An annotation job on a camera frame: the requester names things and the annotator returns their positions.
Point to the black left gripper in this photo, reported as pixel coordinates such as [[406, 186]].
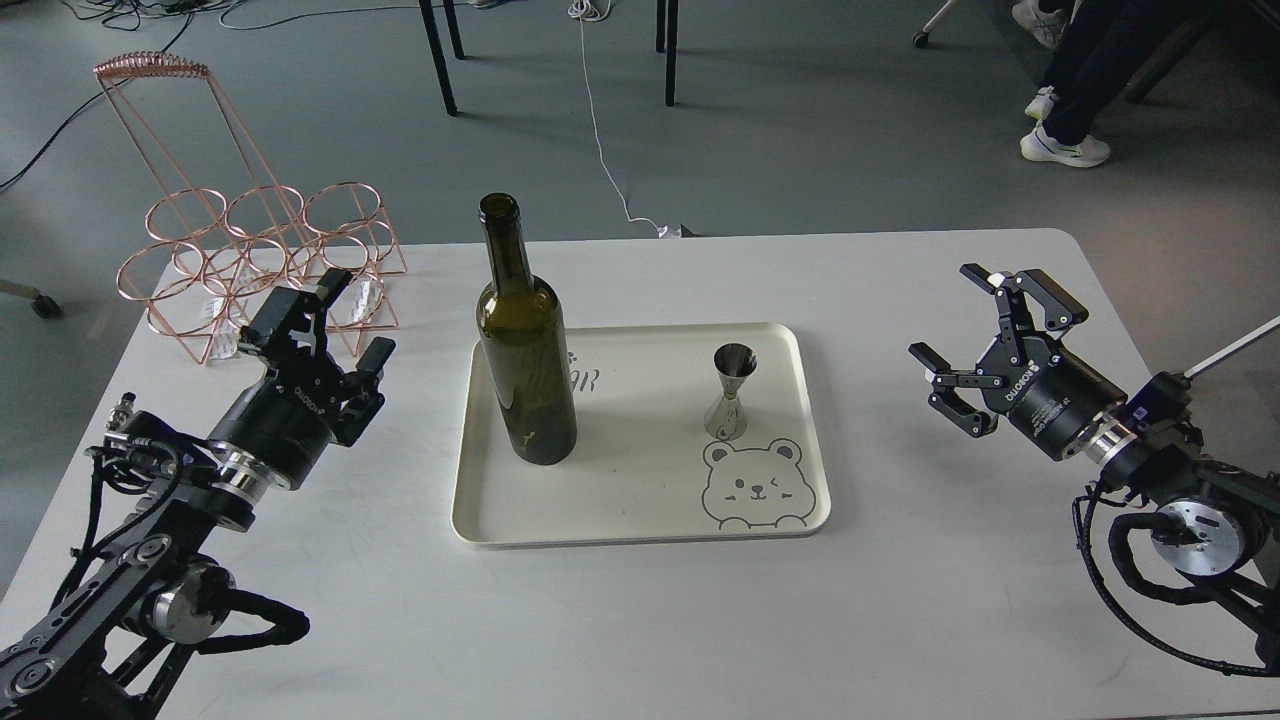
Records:
[[276, 430]]

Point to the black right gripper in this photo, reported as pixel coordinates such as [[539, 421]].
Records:
[[1026, 375]]

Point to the dark green wine bottle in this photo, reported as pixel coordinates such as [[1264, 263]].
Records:
[[520, 321]]

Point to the silver metal jigger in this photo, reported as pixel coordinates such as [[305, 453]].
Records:
[[725, 418]]

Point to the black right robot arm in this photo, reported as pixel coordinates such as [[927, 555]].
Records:
[[1210, 518]]

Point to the caster wheel at left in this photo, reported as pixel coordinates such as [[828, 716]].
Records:
[[42, 305]]

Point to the cream bear serving tray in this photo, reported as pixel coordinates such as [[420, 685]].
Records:
[[644, 468]]

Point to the white chair base with caster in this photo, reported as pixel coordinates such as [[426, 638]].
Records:
[[922, 38]]

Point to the person legs with sneakers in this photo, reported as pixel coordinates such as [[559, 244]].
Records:
[[1102, 48]]

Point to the copper wire wine rack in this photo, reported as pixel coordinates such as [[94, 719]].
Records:
[[226, 229]]

